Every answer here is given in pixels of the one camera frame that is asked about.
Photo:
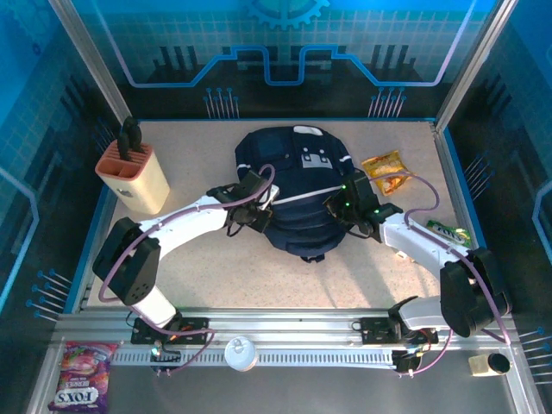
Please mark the navy blue backpack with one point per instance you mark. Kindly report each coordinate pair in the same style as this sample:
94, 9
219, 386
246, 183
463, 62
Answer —
297, 228

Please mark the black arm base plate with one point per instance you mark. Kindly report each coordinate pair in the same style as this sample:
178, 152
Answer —
373, 330
142, 334

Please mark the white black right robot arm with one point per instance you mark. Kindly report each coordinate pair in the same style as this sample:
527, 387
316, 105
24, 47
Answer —
414, 237

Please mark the black round cap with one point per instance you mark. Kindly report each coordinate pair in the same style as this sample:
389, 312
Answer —
499, 363

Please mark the beige knife block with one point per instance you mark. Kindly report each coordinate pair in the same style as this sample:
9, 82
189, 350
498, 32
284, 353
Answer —
142, 185

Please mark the green candy pack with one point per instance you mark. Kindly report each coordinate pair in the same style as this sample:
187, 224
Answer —
448, 233

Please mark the aluminium front rail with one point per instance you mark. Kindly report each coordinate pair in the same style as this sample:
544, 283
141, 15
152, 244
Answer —
280, 328

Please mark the aluminium frame post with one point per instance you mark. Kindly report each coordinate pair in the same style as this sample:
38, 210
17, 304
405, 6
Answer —
86, 56
470, 64

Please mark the yellow snack bag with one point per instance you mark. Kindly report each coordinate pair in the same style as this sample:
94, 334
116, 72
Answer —
384, 170

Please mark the purple Fox's candy bag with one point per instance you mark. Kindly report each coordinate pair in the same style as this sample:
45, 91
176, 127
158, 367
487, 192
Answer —
82, 379

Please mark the pink white eraser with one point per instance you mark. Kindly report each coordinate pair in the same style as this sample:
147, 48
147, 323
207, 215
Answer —
403, 256

